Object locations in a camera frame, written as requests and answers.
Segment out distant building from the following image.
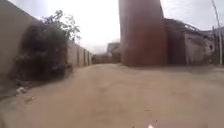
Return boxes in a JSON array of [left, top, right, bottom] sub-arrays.
[[92, 41, 122, 65]]

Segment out brown dirt road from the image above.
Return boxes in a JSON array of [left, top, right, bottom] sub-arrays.
[[0, 63, 224, 128]]

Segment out tall red brick building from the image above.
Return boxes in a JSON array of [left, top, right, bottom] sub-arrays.
[[118, 0, 187, 67]]

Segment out dark leafy bush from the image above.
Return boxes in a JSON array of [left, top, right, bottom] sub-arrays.
[[11, 9, 82, 82]]

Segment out low grey concrete building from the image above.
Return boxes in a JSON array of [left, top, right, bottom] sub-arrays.
[[182, 23, 224, 66]]

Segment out pole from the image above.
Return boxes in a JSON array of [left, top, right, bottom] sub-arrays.
[[211, 0, 224, 65]]

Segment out long grey boundary wall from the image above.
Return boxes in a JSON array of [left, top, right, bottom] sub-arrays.
[[0, 0, 94, 79]]

